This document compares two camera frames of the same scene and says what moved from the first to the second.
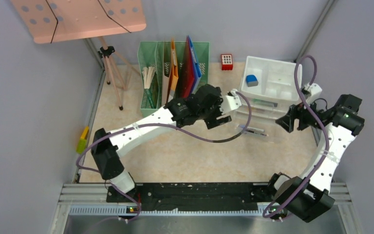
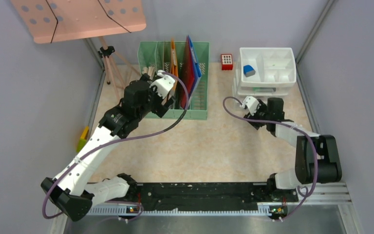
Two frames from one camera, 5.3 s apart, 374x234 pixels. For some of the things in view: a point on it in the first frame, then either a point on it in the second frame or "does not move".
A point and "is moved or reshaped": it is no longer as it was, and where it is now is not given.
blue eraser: [252, 80] -> [248, 70]
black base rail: [202, 197] does not move
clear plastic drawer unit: [271, 86] is moved or reshaped
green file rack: [170, 70] does not move
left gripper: [212, 121] -> [159, 109]
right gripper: [295, 111] -> [260, 106]
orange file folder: [174, 77] does not move
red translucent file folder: [188, 81] does not move
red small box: [227, 62] does not move
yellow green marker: [82, 143] does not move
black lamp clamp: [110, 49] does not move
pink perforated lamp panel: [48, 21] does not move
